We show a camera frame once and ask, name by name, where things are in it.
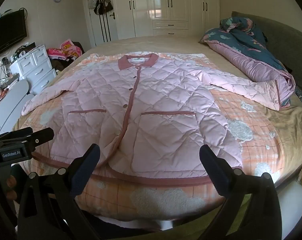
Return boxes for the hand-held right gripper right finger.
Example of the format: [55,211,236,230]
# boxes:
[199,144,283,240]

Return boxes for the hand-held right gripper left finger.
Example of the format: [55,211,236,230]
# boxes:
[17,143,109,240]

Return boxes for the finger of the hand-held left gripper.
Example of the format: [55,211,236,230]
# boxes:
[0,127,34,143]
[21,127,55,147]

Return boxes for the pink quilted jacket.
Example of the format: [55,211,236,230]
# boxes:
[21,52,289,186]

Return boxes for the person's left hand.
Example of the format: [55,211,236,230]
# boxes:
[5,173,17,201]

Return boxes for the white oval board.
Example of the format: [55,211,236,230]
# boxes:
[0,79,35,136]

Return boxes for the orange checked blanket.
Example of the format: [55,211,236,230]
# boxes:
[13,52,285,219]

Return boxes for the white drawer chest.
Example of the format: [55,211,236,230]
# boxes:
[9,44,58,95]

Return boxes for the dark clothing pile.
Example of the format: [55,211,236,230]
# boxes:
[50,41,86,72]

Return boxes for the black television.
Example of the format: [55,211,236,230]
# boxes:
[0,10,28,60]

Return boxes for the white door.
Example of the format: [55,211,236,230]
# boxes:
[81,0,119,47]

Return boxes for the blue floral pink quilt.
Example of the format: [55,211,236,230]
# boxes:
[199,17,295,111]

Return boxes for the bed with beige sheet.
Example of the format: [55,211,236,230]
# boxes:
[12,34,302,220]

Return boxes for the black striped hanging bag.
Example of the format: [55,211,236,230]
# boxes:
[94,0,105,16]

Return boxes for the grey upholstered headboard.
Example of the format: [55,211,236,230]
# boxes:
[230,11,302,98]

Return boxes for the white wardrobe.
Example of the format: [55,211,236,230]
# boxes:
[110,0,221,41]

